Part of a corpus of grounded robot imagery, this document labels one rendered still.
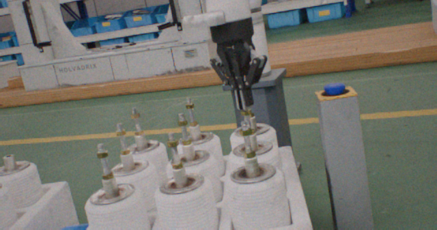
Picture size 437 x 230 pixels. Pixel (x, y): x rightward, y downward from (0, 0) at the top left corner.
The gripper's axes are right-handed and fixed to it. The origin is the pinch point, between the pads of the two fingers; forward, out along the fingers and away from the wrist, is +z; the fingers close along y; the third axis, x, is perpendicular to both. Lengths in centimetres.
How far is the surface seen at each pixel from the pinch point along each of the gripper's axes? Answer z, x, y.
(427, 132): 35, -81, 8
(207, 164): 10.4, 8.0, 3.8
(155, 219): 17.3, 18.7, 8.0
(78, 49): 5, -94, 262
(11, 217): 16, 35, 34
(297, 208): 17.0, 4.2, -12.5
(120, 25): 5, -260, 481
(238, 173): 9.6, 9.7, -6.2
